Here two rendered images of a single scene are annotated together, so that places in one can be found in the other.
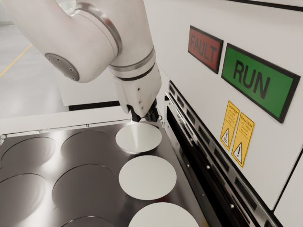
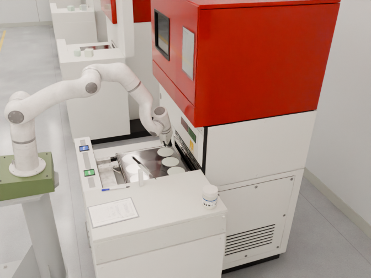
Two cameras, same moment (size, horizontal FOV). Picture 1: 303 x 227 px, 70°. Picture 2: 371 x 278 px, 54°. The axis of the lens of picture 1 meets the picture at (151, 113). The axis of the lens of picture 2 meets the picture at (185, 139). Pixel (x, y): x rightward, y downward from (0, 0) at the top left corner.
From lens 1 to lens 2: 1.77 m
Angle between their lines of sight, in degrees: 7
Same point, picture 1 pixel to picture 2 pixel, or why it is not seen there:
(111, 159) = (158, 158)
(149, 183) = (171, 163)
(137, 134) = (164, 151)
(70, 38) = (156, 129)
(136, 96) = (165, 138)
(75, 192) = (150, 166)
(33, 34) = (149, 128)
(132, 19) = (167, 121)
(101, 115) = (143, 145)
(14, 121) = (103, 150)
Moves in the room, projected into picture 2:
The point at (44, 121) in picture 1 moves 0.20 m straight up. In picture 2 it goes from (117, 150) to (115, 123)
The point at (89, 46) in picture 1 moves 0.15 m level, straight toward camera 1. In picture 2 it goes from (159, 129) to (169, 142)
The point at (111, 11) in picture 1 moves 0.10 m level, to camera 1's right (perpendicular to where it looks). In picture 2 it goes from (163, 121) to (180, 121)
